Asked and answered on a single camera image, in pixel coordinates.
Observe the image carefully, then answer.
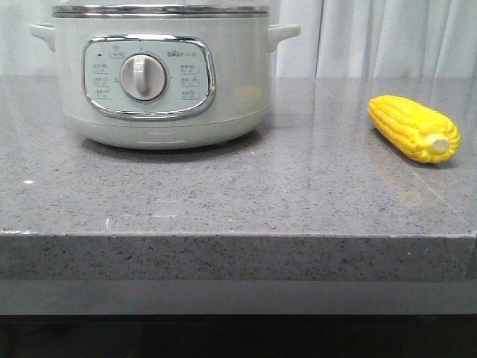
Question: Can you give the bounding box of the pale green electric cooking pot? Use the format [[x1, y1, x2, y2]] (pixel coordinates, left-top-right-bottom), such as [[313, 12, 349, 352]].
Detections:
[[30, 13, 300, 150]]

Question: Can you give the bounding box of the yellow plastic corn cob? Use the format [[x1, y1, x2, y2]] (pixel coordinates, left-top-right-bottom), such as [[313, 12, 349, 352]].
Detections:
[[368, 95, 461, 163]]

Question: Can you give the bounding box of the white pleated curtain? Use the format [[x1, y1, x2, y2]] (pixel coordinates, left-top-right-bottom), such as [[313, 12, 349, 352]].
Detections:
[[1, 1, 476, 78]]

